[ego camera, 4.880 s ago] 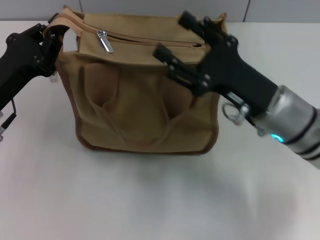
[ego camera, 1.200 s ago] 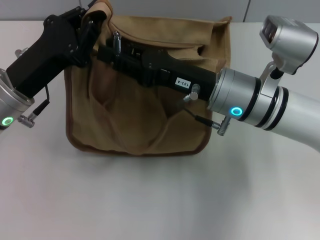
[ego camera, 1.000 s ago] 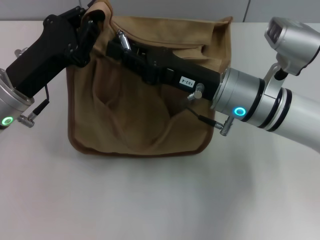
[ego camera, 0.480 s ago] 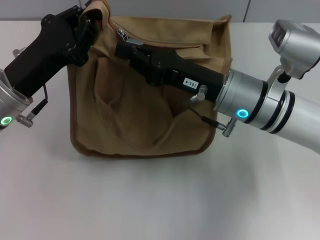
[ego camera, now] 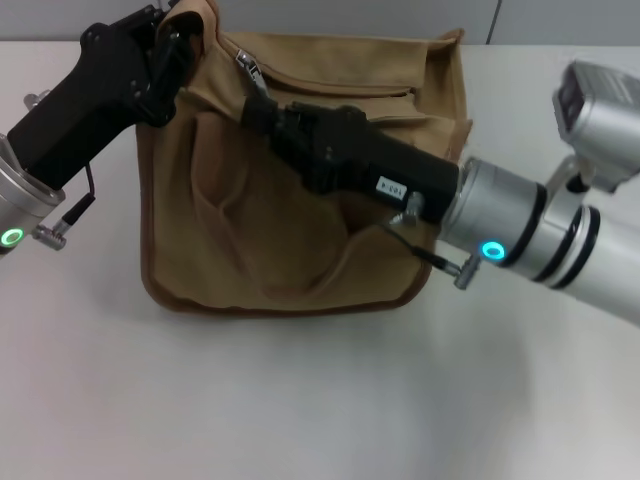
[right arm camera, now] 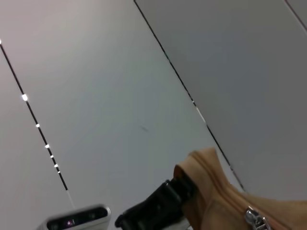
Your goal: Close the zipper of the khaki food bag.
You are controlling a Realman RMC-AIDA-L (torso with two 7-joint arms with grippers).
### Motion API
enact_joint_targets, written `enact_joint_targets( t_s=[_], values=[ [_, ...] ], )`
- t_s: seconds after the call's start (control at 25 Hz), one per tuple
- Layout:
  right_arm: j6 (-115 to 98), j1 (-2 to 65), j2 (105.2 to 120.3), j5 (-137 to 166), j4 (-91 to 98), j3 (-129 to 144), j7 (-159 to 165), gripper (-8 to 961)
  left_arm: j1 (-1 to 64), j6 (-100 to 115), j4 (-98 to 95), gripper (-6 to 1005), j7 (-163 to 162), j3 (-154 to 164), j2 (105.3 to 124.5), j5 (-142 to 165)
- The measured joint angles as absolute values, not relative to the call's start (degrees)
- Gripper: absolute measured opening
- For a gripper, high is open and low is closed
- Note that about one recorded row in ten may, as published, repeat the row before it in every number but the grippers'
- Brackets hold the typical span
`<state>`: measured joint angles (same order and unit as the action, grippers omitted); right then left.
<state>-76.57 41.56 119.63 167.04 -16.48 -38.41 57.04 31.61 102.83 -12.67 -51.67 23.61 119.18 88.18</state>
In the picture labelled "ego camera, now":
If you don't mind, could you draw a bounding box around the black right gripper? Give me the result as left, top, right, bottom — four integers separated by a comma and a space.
240, 96, 461, 225

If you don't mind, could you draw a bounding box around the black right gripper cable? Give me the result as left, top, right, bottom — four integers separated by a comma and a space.
380, 192, 483, 292

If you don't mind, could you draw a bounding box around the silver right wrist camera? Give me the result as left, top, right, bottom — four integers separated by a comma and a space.
545, 59, 640, 206

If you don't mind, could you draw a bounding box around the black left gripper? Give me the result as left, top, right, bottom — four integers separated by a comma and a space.
6, 4, 204, 191

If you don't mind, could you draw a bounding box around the silver metal zipper pull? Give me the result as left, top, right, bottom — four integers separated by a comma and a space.
234, 48, 272, 100

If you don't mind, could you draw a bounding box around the khaki canvas food bag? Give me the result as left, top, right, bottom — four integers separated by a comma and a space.
134, 0, 474, 315

